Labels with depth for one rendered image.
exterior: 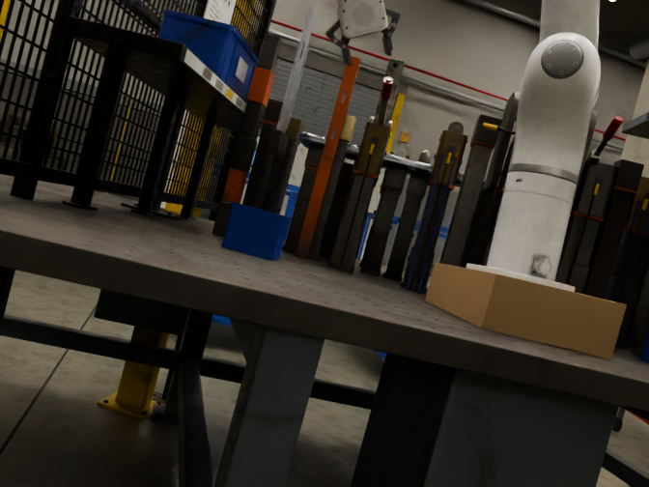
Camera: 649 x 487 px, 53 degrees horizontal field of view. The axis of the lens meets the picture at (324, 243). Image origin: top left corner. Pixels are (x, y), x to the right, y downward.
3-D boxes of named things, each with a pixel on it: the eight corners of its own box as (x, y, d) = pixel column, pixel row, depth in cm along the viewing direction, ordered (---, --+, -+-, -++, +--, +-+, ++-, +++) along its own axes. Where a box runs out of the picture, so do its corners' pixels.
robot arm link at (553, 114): (577, 190, 120) (606, 65, 121) (577, 171, 103) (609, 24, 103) (510, 180, 125) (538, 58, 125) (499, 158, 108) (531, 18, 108)
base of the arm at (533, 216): (597, 298, 110) (621, 189, 110) (495, 273, 106) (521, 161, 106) (537, 285, 128) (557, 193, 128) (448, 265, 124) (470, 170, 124)
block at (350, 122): (319, 261, 163) (356, 119, 162) (317, 262, 160) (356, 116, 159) (305, 258, 164) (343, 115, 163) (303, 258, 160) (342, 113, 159)
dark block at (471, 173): (449, 300, 153) (497, 124, 151) (452, 301, 146) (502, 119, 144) (429, 294, 153) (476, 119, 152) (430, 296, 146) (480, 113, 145)
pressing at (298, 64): (285, 136, 182) (317, 17, 181) (278, 129, 171) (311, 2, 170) (283, 136, 182) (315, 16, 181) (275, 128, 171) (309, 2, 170)
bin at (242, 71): (248, 110, 173) (261, 63, 172) (218, 83, 142) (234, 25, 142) (189, 96, 174) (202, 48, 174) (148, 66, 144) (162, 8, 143)
